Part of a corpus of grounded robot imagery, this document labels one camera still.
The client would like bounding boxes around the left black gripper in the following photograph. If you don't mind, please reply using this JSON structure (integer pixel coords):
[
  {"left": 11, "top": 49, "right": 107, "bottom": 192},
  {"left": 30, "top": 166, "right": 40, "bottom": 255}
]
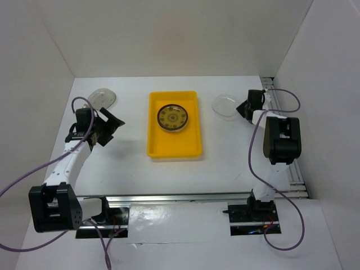
[{"left": 91, "top": 107, "right": 124, "bottom": 146}]

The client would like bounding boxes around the clear glass plate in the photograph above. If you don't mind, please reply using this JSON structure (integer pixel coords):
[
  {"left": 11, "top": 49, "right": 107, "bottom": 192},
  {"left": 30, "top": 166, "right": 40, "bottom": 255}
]
[
  {"left": 211, "top": 94, "right": 239, "bottom": 122},
  {"left": 88, "top": 88, "right": 116, "bottom": 110}
]

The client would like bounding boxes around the yellow brown patterned plate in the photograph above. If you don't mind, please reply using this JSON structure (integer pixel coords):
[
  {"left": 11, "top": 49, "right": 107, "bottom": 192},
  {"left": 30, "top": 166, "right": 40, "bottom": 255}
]
[{"left": 157, "top": 104, "right": 188, "bottom": 132}]

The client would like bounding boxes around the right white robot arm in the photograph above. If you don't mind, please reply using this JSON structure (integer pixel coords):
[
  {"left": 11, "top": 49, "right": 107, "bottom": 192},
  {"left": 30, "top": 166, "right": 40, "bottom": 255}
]
[{"left": 236, "top": 89, "right": 302, "bottom": 221}]

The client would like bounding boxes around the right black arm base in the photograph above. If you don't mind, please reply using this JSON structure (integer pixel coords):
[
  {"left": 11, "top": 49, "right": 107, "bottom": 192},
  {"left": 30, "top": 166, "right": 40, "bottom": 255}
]
[{"left": 222, "top": 205, "right": 281, "bottom": 236}]

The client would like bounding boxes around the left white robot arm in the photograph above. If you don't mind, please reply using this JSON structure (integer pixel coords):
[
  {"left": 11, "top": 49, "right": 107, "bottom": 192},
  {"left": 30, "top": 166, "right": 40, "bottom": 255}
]
[{"left": 29, "top": 108, "right": 125, "bottom": 233}]

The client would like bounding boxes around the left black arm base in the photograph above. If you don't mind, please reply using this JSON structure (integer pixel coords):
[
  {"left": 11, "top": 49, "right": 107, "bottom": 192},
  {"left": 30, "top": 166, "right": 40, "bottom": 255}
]
[{"left": 75, "top": 206, "right": 129, "bottom": 239}]

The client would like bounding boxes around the yellow plastic bin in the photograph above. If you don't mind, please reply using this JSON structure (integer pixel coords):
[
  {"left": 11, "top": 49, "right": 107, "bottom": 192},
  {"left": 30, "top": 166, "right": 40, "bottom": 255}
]
[{"left": 147, "top": 91, "right": 203, "bottom": 159}]

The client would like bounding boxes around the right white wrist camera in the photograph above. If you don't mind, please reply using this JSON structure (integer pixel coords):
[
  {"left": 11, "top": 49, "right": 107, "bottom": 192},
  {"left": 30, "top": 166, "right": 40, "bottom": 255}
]
[{"left": 262, "top": 89, "right": 272, "bottom": 109}]

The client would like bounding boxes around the right side aluminium rail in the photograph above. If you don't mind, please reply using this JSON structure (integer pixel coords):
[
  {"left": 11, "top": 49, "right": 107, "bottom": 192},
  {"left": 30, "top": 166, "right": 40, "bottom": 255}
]
[{"left": 261, "top": 76, "right": 309, "bottom": 199}]

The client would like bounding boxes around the aluminium rail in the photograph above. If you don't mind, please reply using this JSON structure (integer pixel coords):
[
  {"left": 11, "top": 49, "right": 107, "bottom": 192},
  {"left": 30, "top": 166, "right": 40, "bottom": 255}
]
[
  {"left": 80, "top": 192, "right": 250, "bottom": 204},
  {"left": 261, "top": 76, "right": 309, "bottom": 199}
]

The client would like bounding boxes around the front aluminium rail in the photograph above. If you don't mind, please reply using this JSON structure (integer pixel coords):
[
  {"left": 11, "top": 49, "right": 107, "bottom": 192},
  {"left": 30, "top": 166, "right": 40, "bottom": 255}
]
[{"left": 80, "top": 192, "right": 250, "bottom": 204}]

